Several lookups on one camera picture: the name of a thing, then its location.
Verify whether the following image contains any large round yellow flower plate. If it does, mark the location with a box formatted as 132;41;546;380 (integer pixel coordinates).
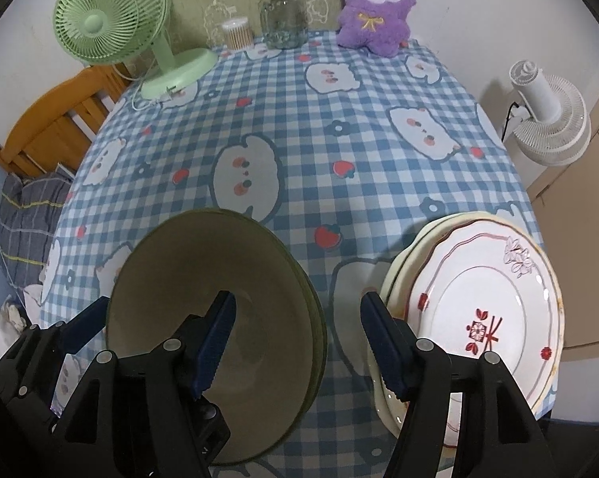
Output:
367;212;504;448

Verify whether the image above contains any floral ceramic bowl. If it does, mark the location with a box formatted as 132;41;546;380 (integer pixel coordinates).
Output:
275;239;328;413
106;208;326;466
263;228;328;445

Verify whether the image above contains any white plate red pattern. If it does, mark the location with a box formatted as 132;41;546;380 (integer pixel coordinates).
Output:
403;218;564;449

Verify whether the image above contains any white crumpled cloth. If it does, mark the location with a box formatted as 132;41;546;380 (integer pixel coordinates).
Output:
0;297;27;358

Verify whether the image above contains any grey plaid bedding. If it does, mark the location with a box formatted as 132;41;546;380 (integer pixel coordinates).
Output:
0;173;72;289

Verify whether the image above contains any orange wooden chair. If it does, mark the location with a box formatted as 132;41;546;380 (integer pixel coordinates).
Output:
0;64;131;178

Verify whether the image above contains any blue checkered tablecloth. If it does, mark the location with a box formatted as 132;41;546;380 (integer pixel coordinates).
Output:
41;31;539;477

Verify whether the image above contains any beige wooden door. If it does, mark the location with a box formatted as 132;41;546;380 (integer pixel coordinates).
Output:
528;96;599;361

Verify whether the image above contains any white standing fan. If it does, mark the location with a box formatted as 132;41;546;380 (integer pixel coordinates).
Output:
501;59;592;167

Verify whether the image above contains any cotton swab container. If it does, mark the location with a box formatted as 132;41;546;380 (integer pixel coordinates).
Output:
220;16;254;52

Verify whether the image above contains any glass jar black lid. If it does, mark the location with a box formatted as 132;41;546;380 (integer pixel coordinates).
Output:
258;0;308;50

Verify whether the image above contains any green desk fan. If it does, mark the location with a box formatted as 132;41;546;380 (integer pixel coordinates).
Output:
52;0;219;100

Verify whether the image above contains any purple plush bunny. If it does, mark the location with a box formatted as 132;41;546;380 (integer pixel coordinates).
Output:
336;0;416;57

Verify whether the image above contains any black fan power cable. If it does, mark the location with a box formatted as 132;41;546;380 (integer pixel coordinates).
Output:
500;101;525;143

